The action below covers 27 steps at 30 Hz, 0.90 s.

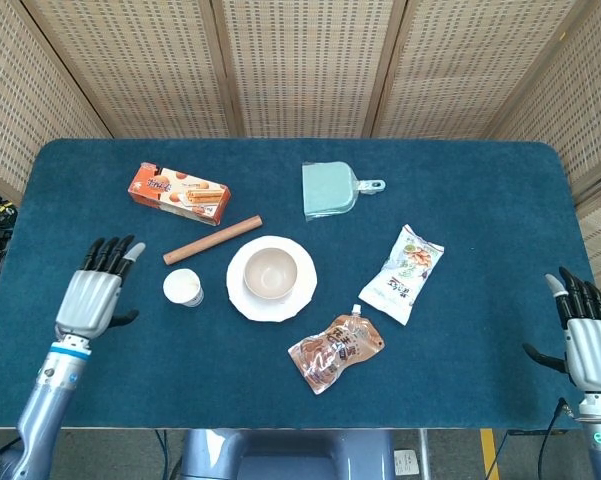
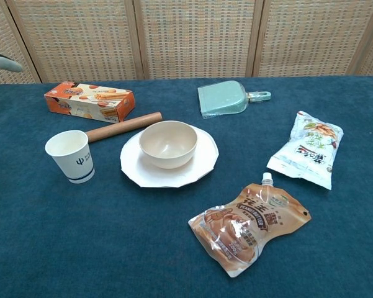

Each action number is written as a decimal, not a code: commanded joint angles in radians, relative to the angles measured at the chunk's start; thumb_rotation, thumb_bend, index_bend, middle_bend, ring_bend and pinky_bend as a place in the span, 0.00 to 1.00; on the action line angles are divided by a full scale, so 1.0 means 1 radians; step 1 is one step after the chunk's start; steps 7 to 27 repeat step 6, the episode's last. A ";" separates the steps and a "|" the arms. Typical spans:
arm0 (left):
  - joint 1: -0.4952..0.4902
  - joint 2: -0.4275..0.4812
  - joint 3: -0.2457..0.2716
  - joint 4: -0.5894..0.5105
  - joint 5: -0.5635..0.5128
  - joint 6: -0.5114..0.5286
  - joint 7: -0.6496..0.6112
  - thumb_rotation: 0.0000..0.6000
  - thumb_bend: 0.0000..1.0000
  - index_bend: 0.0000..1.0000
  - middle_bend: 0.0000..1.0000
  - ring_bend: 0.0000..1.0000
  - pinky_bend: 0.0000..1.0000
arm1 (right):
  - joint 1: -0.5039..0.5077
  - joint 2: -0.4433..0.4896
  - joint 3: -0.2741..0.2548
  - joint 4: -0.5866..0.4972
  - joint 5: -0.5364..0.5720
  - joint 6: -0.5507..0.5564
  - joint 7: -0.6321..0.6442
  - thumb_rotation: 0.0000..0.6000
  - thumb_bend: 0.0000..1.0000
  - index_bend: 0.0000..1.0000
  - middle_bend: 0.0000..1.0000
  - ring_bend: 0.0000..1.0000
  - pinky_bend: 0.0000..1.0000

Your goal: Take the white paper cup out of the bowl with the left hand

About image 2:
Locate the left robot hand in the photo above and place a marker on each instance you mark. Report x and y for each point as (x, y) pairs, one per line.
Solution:
(3, 63)

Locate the small white paper cup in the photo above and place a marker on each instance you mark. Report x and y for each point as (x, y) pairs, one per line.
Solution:
(70, 158)

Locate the orange biscuit box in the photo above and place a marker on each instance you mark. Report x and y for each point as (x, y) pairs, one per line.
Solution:
(90, 101)

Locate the wooden rolling pin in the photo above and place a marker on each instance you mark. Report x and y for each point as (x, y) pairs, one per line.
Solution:
(124, 127)

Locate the beige bowl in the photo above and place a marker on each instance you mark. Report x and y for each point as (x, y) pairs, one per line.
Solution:
(167, 146)

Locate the woven folding screen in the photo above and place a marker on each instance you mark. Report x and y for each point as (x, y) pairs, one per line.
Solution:
(186, 37)

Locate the blue table cloth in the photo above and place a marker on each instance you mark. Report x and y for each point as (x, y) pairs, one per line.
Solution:
(80, 232)

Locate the green dustpan in plastic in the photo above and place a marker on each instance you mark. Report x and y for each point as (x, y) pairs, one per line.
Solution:
(222, 98)

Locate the white paper plate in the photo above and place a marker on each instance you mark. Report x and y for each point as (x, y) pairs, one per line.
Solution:
(204, 158)

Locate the brown peanut butter pouch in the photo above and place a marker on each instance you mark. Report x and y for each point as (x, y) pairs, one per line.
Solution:
(248, 226)

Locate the white snack bag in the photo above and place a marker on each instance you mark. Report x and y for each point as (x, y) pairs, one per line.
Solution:
(310, 152)

